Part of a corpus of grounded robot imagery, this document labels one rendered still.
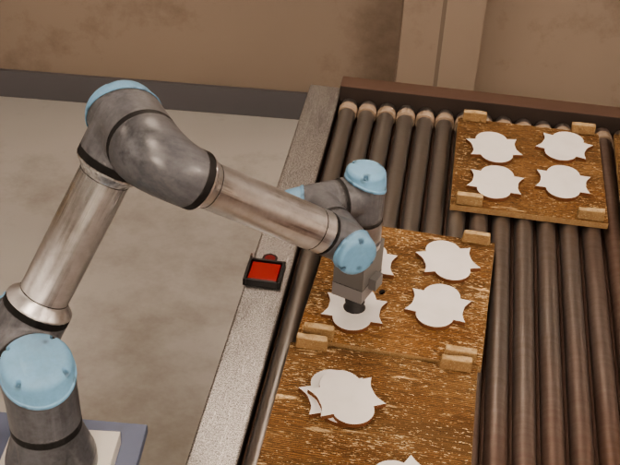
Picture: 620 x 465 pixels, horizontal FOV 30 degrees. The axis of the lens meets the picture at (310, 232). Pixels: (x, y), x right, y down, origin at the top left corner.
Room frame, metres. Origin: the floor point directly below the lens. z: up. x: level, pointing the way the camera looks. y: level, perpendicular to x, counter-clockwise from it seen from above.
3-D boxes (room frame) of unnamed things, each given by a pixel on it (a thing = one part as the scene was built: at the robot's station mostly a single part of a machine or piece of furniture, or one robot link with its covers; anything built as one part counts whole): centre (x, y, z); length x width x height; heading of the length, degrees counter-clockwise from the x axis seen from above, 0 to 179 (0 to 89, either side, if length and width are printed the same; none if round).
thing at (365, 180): (1.77, -0.09, 1.21); 0.09 x 0.08 x 0.11; 116
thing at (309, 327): (1.68, -0.03, 0.95); 0.06 x 0.02 x 0.03; 81
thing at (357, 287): (1.76, -0.10, 1.05); 0.10 x 0.09 x 0.16; 63
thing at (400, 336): (1.86, -0.19, 0.93); 0.41 x 0.35 x 0.02; 171
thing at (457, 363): (1.62, -0.28, 0.95); 0.06 x 0.02 x 0.03; 83
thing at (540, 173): (2.35, -0.51, 0.94); 0.41 x 0.35 x 0.04; 173
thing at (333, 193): (1.71, -0.01, 1.21); 0.11 x 0.11 x 0.08; 26
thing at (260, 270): (1.89, 0.09, 0.92); 0.06 x 0.06 x 0.01; 83
